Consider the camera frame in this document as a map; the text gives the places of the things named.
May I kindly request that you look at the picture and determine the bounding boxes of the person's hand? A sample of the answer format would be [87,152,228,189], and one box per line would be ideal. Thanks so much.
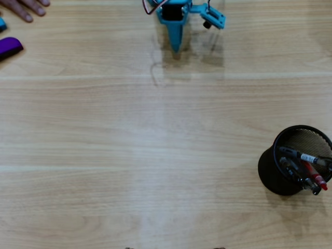
[0,0,51,23]

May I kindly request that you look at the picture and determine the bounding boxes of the teal gripper black servo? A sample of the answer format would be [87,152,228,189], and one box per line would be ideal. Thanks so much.
[155,0,193,53]

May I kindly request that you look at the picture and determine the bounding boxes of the black mesh pen holder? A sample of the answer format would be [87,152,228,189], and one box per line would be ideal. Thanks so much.
[257,124,332,196]

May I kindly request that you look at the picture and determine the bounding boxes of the black grip pen white label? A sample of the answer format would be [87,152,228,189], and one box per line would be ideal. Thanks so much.
[279,146,332,169]

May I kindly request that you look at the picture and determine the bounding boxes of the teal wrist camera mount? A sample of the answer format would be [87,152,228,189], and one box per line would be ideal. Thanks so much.
[187,4,227,31]

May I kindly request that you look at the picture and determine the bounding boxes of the red white servo wire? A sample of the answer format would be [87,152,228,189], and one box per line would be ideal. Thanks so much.
[142,0,168,16]

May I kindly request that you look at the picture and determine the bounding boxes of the purple plastic object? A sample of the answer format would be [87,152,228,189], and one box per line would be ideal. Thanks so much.
[0,37,24,63]

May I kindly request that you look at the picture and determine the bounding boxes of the red pen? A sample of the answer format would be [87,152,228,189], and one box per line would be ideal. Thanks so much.
[300,160,329,192]

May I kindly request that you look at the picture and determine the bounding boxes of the clear pen black grip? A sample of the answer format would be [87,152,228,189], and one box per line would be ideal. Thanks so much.
[279,156,322,196]

